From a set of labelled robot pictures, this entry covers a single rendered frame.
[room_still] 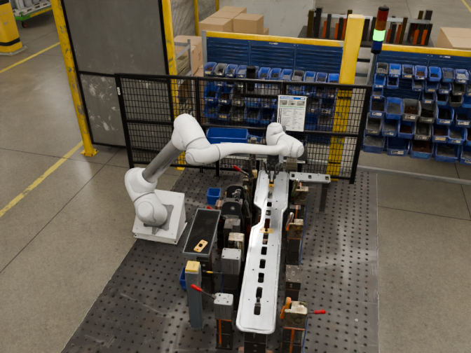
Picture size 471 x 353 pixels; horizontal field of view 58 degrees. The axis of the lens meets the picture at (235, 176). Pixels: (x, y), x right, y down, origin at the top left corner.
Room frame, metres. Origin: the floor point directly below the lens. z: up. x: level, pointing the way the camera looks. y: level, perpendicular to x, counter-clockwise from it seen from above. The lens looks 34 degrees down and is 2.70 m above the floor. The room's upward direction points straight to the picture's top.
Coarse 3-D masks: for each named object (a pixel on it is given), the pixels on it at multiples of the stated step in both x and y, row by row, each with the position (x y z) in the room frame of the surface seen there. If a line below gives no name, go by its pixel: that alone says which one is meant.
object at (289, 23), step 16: (240, 0) 8.97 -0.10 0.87; (256, 0) 8.89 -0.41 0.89; (272, 0) 8.82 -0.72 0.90; (288, 0) 8.73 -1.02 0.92; (304, 0) 8.65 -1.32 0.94; (272, 16) 8.80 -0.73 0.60; (288, 16) 8.72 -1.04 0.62; (304, 16) 8.64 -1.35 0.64; (272, 32) 8.80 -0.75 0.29; (288, 32) 8.71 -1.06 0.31
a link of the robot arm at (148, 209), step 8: (136, 200) 2.18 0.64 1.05; (144, 200) 2.13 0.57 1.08; (152, 200) 2.15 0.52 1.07; (136, 208) 2.11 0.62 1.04; (144, 208) 2.09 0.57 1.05; (152, 208) 2.09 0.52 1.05; (160, 208) 2.14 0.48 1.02; (144, 216) 2.06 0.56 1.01; (152, 216) 2.07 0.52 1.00; (160, 216) 2.11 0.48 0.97; (152, 224) 2.10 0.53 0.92; (160, 224) 2.16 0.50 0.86
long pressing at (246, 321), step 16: (272, 176) 2.52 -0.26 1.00; (288, 176) 2.52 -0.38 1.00; (256, 192) 2.33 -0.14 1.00; (272, 192) 2.33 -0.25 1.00; (288, 192) 2.34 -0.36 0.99; (272, 208) 2.16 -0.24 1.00; (272, 224) 2.00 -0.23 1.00; (256, 240) 1.85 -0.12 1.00; (272, 240) 1.85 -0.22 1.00; (256, 256) 1.72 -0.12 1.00; (272, 256) 1.72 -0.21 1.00; (256, 272) 1.60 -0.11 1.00; (272, 272) 1.60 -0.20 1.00; (256, 288) 1.50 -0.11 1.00; (272, 288) 1.50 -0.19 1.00; (240, 304) 1.39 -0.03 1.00; (272, 304) 1.39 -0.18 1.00; (240, 320) 1.30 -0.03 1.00; (256, 320) 1.30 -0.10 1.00; (272, 320) 1.30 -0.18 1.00
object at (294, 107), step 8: (280, 96) 2.94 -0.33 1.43; (288, 96) 2.93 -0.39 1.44; (296, 96) 2.92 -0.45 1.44; (304, 96) 2.92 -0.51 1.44; (280, 104) 2.94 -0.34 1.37; (288, 104) 2.93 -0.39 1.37; (296, 104) 2.92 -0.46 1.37; (304, 104) 2.92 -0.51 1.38; (288, 112) 2.93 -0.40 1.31; (296, 112) 2.92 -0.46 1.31; (304, 112) 2.92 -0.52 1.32; (288, 120) 2.93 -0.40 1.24; (296, 120) 2.92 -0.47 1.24; (304, 120) 2.91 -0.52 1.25; (288, 128) 2.93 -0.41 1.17; (296, 128) 2.92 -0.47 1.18; (304, 128) 2.91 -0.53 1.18
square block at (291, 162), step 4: (288, 160) 2.64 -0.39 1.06; (292, 160) 2.64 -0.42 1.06; (296, 160) 2.64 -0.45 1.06; (288, 164) 2.62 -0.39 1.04; (292, 164) 2.62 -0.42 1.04; (296, 164) 2.62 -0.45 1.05; (288, 168) 2.62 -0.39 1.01; (292, 168) 2.62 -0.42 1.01; (288, 172) 2.62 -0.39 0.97; (292, 176) 2.62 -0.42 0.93; (288, 196) 2.62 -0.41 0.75; (288, 200) 2.62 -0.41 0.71
